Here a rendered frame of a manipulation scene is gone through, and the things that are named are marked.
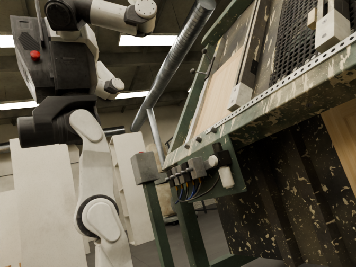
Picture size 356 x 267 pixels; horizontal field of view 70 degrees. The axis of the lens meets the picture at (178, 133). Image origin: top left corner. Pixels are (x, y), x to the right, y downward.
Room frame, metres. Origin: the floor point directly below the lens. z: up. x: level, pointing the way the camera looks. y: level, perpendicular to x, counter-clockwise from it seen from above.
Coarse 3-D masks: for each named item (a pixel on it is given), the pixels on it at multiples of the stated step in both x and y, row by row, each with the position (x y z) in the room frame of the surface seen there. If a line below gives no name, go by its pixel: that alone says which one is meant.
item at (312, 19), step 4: (316, 8) 0.84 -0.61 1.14; (312, 12) 0.84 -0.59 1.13; (316, 12) 0.83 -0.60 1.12; (308, 16) 0.85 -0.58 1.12; (312, 16) 0.83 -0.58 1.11; (316, 16) 0.82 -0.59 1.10; (308, 20) 0.84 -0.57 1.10; (312, 20) 0.82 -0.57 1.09; (316, 20) 0.82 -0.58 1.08; (308, 24) 0.83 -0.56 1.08; (312, 24) 0.83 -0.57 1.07; (312, 28) 0.84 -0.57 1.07
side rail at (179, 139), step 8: (208, 48) 1.98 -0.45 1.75; (200, 64) 1.94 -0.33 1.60; (208, 64) 1.95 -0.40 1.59; (200, 80) 1.89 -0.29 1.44; (192, 88) 1.84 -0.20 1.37; (200, 88) 1.87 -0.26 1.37; (192, 96) 1.83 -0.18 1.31; (192, 104) 1.82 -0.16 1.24; (184, 112) 1.77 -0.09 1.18; (192, 112) 1.81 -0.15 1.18; (184, 120) 1.76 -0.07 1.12; (176, 128) 1.78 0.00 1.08; (184, 128) 1.75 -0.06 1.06; (176, 136) 1.71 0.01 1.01; (184, 136) 1.75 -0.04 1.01; (176, 144) 1.71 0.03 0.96; (168, 152) 1.71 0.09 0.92
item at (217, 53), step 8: (224, 40) 1.75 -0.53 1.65; (216, 48) 1.75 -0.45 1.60; (216, 56) 1.68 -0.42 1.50; (216, 64) 1.67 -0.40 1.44; (208, 80) 1.62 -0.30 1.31; (200, 96) 1.61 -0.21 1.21; (200, 104) 1.55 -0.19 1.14; (200, 112) 1.55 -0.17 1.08; (192, 120) 1.56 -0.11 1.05; (192, 128) 1.50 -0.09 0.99; (192, 136) 1.49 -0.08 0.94
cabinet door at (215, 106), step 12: (240, 48) 1.37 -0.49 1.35; (228, 60) 1.47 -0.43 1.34; (216, 72) 1.59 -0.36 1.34; (228, 72) 1.40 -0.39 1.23; (216, 84) 1.50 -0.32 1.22; (228, 84) 1.33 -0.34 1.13; (216, 96) 1.42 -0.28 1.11; (228, 96) 1.26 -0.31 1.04; (204, 108) 1.51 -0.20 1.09; (216, 108) 1.35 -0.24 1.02; (204, 120) 1.44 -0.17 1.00; (216, 120) 1.29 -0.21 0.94
